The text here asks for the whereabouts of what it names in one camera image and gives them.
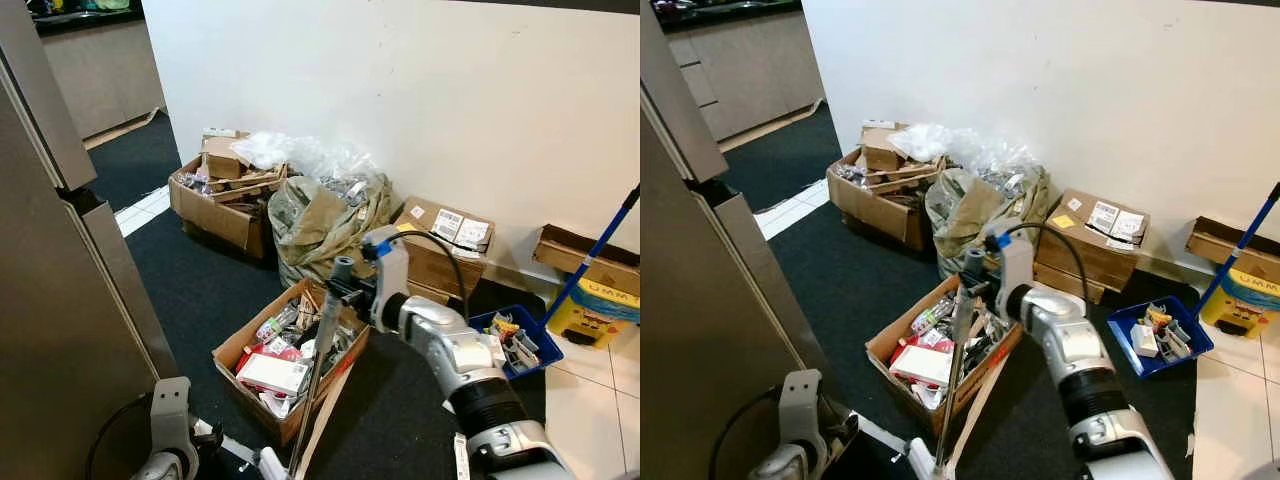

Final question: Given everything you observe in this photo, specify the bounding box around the grey grip broom white head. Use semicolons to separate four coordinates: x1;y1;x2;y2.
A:
908;248;986;480
258;255;358;480

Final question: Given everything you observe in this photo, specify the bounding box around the large dark floor carpet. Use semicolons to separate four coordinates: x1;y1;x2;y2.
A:
125;205;561;480
770;200;1216;480

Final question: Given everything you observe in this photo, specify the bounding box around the dark floor rug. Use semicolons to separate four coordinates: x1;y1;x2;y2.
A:
85;112;186;211
720;100;846;213

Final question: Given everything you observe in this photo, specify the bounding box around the olive woven sack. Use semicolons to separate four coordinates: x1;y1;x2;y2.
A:
925;165;1053;281
268;172;396;291

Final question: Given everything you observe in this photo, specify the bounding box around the white carton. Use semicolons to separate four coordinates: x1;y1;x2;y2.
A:
890;345;956;389
237;352;309;398

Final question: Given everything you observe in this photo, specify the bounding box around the open cardboard box red print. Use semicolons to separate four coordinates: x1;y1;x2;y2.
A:
865;272;1023;438
212;278;371;446

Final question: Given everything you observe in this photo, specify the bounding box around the brown box with shipping labels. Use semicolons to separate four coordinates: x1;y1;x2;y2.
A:
390;195;496;306
1035;188;1151;301

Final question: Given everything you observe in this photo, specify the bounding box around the large cardboard box of scrap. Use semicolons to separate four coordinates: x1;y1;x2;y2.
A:
168;155;291;261
826;148;946;253

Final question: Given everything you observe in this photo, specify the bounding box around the clear plastic bag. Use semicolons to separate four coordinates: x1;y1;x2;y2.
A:
230;130;386;206
888;122;1041;196

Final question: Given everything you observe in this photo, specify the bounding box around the small cardboard box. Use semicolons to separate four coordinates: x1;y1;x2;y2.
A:
860;122;921;173
200;130;263;181

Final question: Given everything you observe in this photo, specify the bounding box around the flat open cardboard box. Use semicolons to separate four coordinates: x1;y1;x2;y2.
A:
533;224;641;296
1185;215;1280;291

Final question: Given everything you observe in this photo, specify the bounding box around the yellow and blue bucket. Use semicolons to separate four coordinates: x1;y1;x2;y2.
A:
1198;268;1280;341
545;278;641;349

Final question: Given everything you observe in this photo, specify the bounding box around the grey kitchen cabinet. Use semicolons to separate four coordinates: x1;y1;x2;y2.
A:
30;0;166;141
665;0;826;151

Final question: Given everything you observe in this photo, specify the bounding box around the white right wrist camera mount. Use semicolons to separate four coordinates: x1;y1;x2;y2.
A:
365;228;411;331
990;225;1036;321

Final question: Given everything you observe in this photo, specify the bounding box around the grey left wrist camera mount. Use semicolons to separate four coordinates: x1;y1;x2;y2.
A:
778;368;829;451
150;377;196;456

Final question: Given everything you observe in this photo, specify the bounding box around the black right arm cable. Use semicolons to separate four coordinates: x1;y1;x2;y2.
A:
385;228;471;321
1005;222;1093;311

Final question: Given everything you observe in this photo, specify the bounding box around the blue mop handle black grip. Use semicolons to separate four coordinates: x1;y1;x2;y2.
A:
1190;182;1280;316
540;185;641;326

